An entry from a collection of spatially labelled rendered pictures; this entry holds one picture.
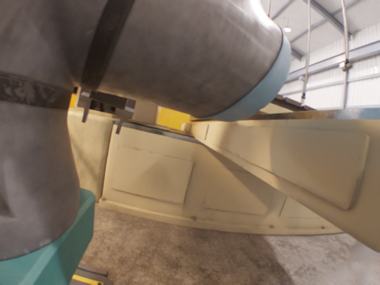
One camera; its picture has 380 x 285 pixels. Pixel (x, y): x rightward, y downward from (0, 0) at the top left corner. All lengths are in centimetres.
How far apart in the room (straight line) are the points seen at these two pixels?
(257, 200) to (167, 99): 135
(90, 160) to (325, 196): 131
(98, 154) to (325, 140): 126
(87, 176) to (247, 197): 114
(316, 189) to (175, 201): 116
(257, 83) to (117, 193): 126
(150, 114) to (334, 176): 175
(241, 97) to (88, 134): 123
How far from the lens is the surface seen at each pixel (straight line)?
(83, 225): 20
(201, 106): 17
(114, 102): 65
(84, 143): 137
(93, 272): 46
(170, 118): 360
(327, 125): 24
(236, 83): 16
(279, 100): 126
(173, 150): 124
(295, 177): 26
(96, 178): 138
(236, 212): 144
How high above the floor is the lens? 66
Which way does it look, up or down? 4 degrees down
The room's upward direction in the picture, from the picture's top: 13 degrees clockwise
